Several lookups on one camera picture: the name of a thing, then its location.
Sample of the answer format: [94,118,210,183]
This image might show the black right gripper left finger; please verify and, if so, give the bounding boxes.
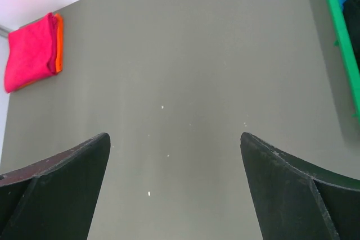
[1,133,110,239]

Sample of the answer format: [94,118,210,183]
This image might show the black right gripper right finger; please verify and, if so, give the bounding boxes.
[240,132,359,239]

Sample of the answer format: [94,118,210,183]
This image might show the black t-shirt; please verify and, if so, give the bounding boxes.
[343,0,359,67]

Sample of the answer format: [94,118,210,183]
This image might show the folded pink t-shirt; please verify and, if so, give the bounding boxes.
[4,12,64,93]

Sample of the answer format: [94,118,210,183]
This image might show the green plastic bin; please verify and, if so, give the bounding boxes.
[326,0,359,119]

